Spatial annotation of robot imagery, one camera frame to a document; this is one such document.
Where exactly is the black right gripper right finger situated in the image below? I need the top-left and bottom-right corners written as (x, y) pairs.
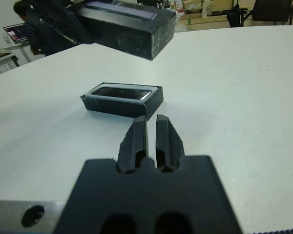
top-left (155, 114), bottom-right (187, 173)

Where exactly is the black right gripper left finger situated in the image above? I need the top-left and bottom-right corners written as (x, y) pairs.
top-left (116, 115), bottom-right (149, 175)

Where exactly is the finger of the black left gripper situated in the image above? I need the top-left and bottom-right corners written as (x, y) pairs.
top-left (32, 0), bottom-right (95, 45)

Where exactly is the slim black camera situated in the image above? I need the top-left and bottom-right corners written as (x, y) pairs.
top-left (91, 86), bottom-right (154, 101)

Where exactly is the black box lid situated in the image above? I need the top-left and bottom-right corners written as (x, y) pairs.
top-left (74, 0), bottom-right (177, 61)

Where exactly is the black box base white insert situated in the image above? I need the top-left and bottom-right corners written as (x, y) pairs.
top-left (80, 82), bottom-right (165, 122)

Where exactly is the standing person dark jacket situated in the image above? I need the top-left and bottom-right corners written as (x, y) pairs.
top-left (13, 0), bottom-right (75, 57)

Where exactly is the white side desk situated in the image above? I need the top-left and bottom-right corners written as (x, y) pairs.
top-left (0, 43), bottom-right (31, 78)

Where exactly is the open laptop pink screen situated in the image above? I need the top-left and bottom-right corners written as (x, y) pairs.
top-left (3, 23), bottom-right (28, 44)

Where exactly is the wooden crates stack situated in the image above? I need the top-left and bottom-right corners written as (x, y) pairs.
top-left (174, 0), bottom-right (293, 32)

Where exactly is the black office chair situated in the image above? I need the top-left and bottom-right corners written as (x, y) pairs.
top-left (251, 0), bottom-right (293, 26)

